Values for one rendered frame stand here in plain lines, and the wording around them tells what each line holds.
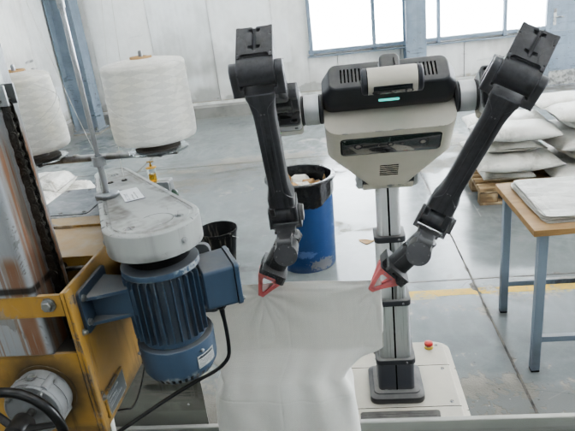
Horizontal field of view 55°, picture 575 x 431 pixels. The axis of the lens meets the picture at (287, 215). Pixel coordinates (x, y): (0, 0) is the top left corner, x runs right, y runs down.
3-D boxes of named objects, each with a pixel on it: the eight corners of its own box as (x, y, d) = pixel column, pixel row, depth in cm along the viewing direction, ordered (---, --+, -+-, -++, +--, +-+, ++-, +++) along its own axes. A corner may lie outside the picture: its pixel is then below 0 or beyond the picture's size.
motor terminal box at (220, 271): (234, 292, 119) (227, 243, 115) (248, 314, 110) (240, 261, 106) (197, 302, 116) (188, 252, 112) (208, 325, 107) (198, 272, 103)
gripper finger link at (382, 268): (360, 286, 138) (386, 262, 134) (359, 273, 144) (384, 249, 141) (380, 303, 139) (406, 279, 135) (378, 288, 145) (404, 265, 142)
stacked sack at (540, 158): (546, 156, 472) (548, 141, 467) (566, 171, 432) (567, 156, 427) (466, 162, 479) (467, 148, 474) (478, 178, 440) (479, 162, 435)
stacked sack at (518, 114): (537, 119, 499) (538, 104, 494) (549, 130, 460) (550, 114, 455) (462, 124, 513) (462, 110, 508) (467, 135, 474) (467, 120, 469)
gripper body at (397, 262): (383, 271, 132) (406, 250, 130) (382, 251, 142) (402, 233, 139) (403, 287, 134) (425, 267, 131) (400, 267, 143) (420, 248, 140)
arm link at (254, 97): (281, 51, 111) (229, 58, 112) (281, 65, 106) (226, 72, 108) (307, 209, 139) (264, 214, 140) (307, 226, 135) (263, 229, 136)
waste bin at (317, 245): (341, 243, 416) (334, 161, 393) (342, 275, 369) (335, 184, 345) (278, 247, 422) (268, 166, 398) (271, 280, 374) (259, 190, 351)
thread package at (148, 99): (206, 129, 118) (192, 47, 112) (187, 150, 103) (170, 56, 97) (132, 136, 120) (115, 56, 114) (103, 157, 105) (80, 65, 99)
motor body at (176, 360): (225, 342, 120) (206, 239, 111) (210, 389, 106) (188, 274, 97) (157, 345, 122) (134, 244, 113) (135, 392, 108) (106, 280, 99)
